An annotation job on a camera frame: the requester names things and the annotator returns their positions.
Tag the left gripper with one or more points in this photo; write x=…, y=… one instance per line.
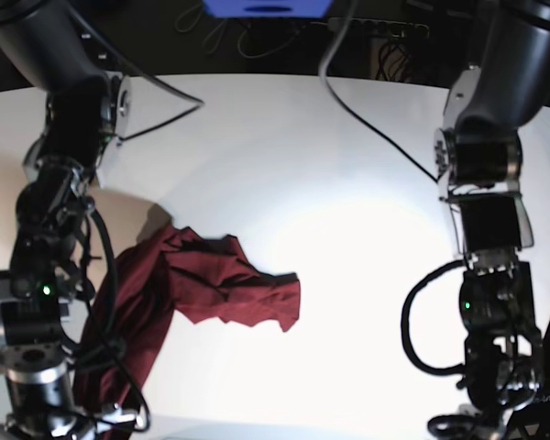
x=502, y=418

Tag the dark red t-shirt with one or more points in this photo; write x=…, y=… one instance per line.
x=173, y=271

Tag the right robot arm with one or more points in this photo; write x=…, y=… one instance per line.
x=86, y=115

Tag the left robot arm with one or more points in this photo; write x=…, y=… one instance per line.
x=479, y=160

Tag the black power strip red light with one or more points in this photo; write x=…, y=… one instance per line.
x=383, y=29

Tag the blue box at top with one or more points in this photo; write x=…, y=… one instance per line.
x=266, y=8

